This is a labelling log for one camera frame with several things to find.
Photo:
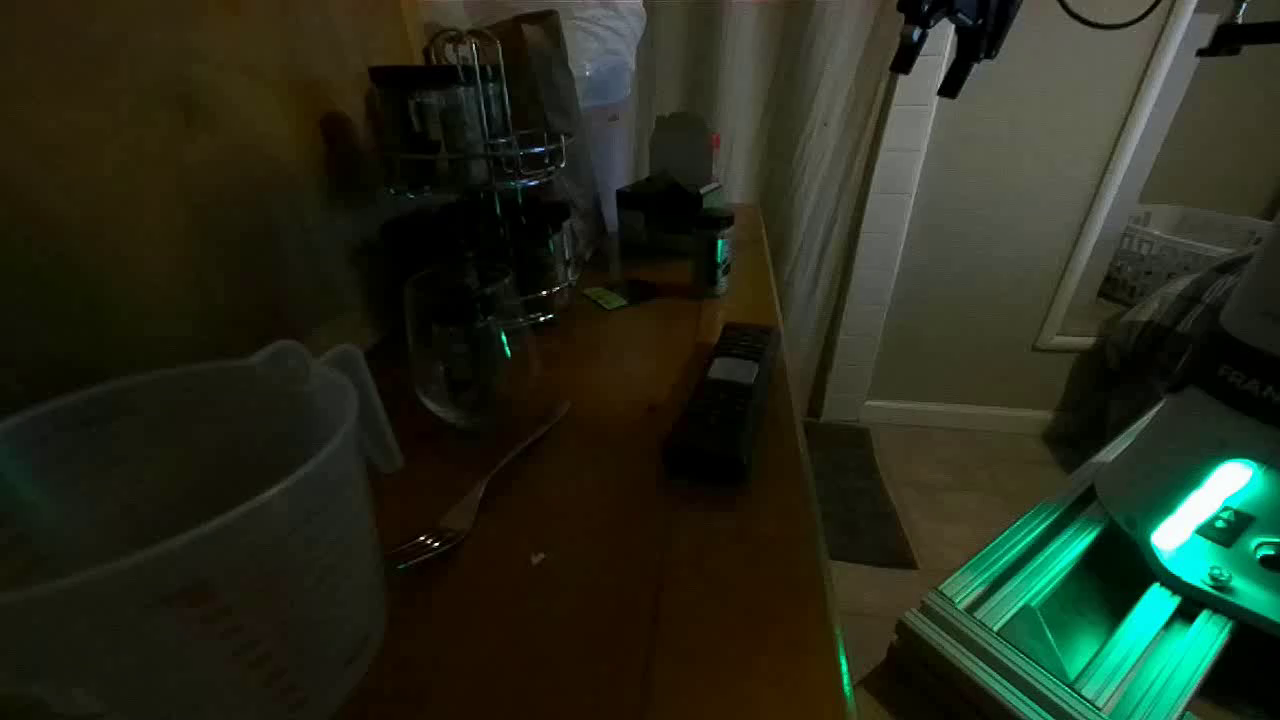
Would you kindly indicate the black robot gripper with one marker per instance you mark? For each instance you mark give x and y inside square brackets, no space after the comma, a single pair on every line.
[977,33]

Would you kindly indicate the green packet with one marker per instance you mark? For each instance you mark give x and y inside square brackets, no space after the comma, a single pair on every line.
[604,297]

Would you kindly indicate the clear glass jar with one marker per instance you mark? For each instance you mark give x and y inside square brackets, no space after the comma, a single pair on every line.
[459,340]

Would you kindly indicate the translucent plastic measuring jar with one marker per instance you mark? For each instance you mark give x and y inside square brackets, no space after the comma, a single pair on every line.
[195,543]

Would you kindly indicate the green cardboard box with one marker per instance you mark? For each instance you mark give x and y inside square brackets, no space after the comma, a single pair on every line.
[673,222]

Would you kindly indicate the white bin with bag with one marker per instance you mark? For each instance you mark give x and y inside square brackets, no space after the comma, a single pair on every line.
[603,53]

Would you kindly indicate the brown paper bag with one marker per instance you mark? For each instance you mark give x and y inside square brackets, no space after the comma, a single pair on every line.
[538,89]

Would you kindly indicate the black rectangular remote box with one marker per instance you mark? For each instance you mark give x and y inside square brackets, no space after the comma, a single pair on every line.
[714,437]

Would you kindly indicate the metal spice rack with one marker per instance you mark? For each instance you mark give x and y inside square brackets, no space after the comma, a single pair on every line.
[450,135]

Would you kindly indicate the wooden dresser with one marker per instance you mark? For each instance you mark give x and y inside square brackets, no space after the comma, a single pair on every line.
[592,587]

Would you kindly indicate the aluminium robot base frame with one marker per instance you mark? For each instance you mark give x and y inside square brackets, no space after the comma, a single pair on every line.
[1147,591]

